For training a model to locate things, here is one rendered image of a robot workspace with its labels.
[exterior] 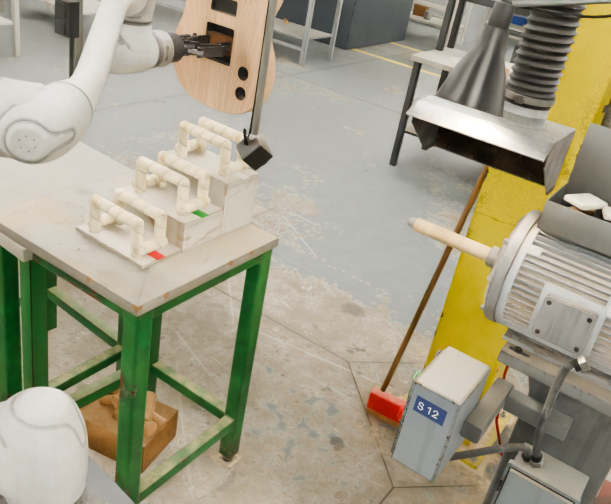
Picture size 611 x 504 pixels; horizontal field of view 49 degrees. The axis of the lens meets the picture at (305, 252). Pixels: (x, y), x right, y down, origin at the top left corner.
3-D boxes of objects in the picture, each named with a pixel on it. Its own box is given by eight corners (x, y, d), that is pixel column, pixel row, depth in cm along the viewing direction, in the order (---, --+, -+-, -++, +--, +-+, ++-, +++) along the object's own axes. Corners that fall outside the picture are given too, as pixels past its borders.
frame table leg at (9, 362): (25, 452, 236) (17, 223, 194) (11, 461, 232) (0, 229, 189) (15, 444, 238) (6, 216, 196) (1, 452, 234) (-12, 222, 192)
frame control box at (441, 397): (526, 482, 143) (569, 388, 131) (491, 547, 127) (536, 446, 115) (424, 424, 154) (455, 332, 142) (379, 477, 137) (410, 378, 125)
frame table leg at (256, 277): (238, 458, 250) (273, 246, 208) (228, 466, 246) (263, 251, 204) (226, 450, 253) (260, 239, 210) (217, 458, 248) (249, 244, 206)
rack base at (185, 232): (221, 236, 201) (224, 208, 197) (182, 253, 189) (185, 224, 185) (155, 203, 213) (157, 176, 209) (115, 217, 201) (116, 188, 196)
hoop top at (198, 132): (233, 150, 195) (234, 140, 194) (226, 152, 192) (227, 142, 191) (183, 128, 204) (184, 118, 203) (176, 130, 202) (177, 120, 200)
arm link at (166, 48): (158, 72, 167) (175, 70, 172) (161, 35, 163) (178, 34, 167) (133, 62, 171) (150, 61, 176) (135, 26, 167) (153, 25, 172)
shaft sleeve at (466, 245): (486, 264, 148) (493, 252, 149) (486, 258, 145) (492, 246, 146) (414, 233, 156) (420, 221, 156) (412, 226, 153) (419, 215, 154)
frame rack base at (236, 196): (252, 223, 213) (260, 172, 205) (220, 237, 201) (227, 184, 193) (188, 192, 225) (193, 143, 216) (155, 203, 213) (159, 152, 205)
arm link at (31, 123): (95, 79, 118) (16, 65, 117) (61, 110, 102) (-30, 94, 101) (93, 149, 124) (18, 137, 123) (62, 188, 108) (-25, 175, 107)
